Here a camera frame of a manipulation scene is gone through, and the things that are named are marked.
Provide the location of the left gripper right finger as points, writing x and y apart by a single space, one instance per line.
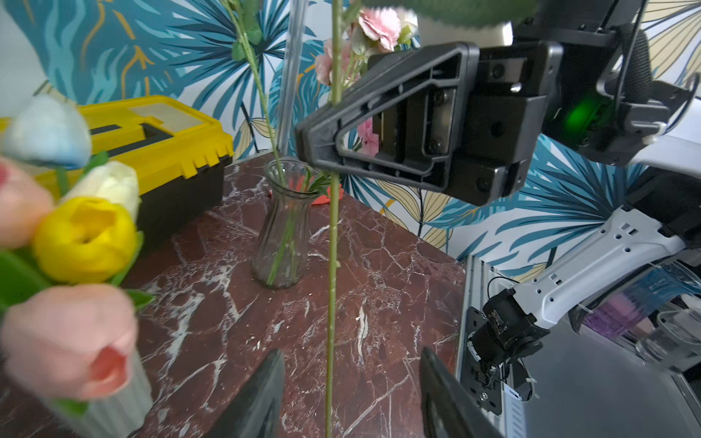
447 410

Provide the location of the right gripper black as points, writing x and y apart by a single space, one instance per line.
436 119

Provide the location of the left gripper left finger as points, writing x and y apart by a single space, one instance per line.
255 410

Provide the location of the double pink peony stem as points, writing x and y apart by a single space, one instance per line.
340 19

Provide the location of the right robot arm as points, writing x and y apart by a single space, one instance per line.
607 107

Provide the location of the white ribbed vase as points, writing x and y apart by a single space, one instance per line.
119 415

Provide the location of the clear glass vase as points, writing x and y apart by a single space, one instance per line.
281 256

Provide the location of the red glove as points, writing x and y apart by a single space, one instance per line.
326 191

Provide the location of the pale blue flower stem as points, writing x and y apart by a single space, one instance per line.
278 123

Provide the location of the yellow black toolbox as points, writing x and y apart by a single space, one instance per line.
179 155

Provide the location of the tulip bouquet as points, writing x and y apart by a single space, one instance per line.
69 236

